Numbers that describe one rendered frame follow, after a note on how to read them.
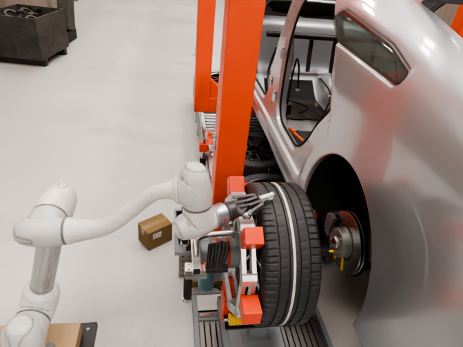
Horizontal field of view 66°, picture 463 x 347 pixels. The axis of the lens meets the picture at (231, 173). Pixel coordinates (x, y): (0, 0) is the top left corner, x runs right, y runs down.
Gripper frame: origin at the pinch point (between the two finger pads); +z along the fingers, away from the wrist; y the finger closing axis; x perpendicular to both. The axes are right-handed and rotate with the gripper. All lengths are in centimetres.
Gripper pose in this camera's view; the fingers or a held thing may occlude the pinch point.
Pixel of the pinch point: (266, 197)
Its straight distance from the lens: 150.3
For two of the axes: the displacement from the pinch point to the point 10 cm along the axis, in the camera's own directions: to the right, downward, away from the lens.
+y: 5.4, 5.5, -6.4
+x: 1.0, -7.9, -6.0
